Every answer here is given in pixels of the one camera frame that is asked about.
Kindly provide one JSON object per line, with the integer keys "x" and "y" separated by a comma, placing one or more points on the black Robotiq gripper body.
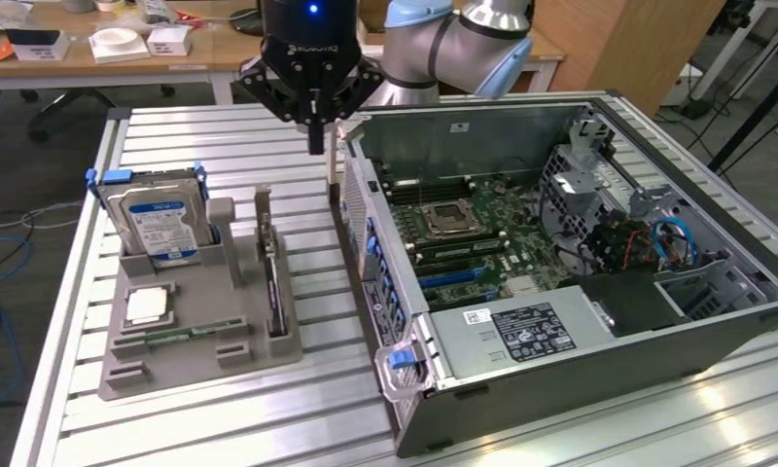
{"x": 310, "y": 63}

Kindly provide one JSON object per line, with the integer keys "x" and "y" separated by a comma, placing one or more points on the Nvidia graphics card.
{"x": 275, "y": 292}

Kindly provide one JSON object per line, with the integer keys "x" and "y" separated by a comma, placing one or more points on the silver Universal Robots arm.
{"x": 414, "y": 48}

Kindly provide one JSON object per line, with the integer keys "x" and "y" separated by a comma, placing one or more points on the white paper stack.
{"x": 374, "y": 48}

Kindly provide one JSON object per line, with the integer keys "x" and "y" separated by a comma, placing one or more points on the black round lamp base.
{"x": 246, "y": 22}

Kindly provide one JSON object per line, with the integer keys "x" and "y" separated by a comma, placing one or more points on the small white labelled box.
{"x": 167, "y": 43}

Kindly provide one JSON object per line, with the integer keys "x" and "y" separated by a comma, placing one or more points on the grey expansion card retainer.
{"x": 330, "y": 160}

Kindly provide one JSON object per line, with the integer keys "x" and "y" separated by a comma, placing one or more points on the white box with round tape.
{"x": 117, "y": 45}

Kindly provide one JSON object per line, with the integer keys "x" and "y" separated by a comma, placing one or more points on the wooden desk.
{"x": 70, "y": 68}

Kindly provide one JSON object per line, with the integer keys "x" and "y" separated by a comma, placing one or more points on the black office chair base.
{"x": 70, "y": 104}

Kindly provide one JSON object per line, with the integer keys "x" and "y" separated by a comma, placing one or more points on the CPU socket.
{"x": 450, "y": 218}

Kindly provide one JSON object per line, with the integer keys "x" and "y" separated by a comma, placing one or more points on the grey cup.
{"x": 77, "y": 6}

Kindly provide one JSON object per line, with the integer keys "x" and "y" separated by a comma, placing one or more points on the hard disk with blue caddy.
{"x": 158, "y": 224}

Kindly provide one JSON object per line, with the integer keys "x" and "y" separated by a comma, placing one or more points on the white box with black lid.
{"x": 38, "y": 44}

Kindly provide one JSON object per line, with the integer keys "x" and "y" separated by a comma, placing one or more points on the green motherboard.
{"x": 525, "y": 228}

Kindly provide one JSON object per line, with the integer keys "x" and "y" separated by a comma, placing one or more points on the silver perforated drive cage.
{"x": 577, "y": 190}

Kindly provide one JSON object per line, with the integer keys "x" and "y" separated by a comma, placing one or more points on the orange box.
{"x": 2, "y": 51}

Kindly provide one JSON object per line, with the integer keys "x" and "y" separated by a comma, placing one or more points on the long blue expansion slot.
{"x": 450, "y": 278}

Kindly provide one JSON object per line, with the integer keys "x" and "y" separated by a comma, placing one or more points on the wooden cabinet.
{"x": 654, "y": 48}

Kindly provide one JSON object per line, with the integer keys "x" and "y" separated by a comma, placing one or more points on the grey parts rack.
{"x": 213, "y": 311}

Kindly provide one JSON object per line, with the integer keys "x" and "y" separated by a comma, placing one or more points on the silver chipset heatsink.
{"x": 519, "y": 286}

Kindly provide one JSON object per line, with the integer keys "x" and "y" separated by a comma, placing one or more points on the silver CPU chip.
{"x": 147, "y": 306}

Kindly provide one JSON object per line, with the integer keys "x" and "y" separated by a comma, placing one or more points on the green RAM stick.
{"x": 194, "y": 333}

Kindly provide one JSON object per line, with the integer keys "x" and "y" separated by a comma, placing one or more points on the grey power supply unit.
{"x": 493, "y": 340}

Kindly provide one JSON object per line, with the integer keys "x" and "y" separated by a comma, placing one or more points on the blue case release latch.
{"x": 399, "y": 360}

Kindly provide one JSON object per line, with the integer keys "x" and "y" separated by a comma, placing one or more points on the black slanted stand pole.
{"x": 754, "y": 97}

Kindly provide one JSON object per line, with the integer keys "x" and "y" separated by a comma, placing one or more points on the open black PC case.
{"x": 557, "y": 399}

